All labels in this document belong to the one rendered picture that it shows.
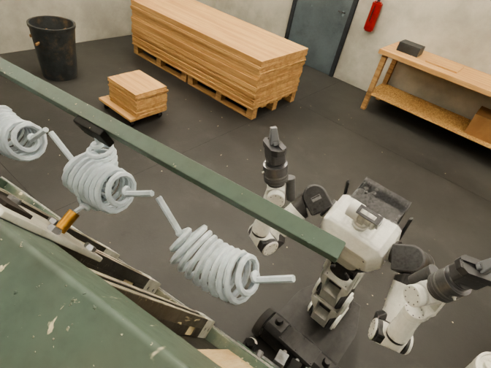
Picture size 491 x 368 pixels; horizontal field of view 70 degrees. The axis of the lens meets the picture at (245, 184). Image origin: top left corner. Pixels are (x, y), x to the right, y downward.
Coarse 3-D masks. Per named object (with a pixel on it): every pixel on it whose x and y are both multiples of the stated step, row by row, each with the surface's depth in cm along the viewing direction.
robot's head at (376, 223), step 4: (360, 208) 123; (364, 208) 123; (368, 208) 122; (356, 212) 124; (360, 212) 123; (372, 212) 122; (364, 216) 122; (376, 216) 121; (380, 216) 120; (368, 220) 121; (372, 220) 121; (376, 220) 120; (380, 220) 120; (376, 224) 120; (380, 224) 124; (372, 228) 123; (376, 228) 122
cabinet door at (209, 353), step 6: (204, 354) 90; (210, 354) 96; (216, 354) 103; (222, 354) 111; (228, 354) 120; (234, 354) 131; (216, 360) 93; (222, 360) 100; (228, 360) 107; (234, 360) 117; (240, 360) 127; (222, 366) 91; (228, 366) 99; (234, 366) 106; (240, 366) 115; (246, 366) 125
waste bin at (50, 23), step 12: (36, 24) 430; (48, 24) 441; (60, 24) 445; (72, 24) 437; (36, 36) 410; (48, 36) 409; (60, 36) 414; (72, 36) 428; (36, 48) 425; (48, 48) 418; (60, 48) 423; (72, 48) 436; (48, 60) 428; (60, 60) 431; (72, 60) 444; (48, 72) 440; (60, 72) 441; (72, 72) 453
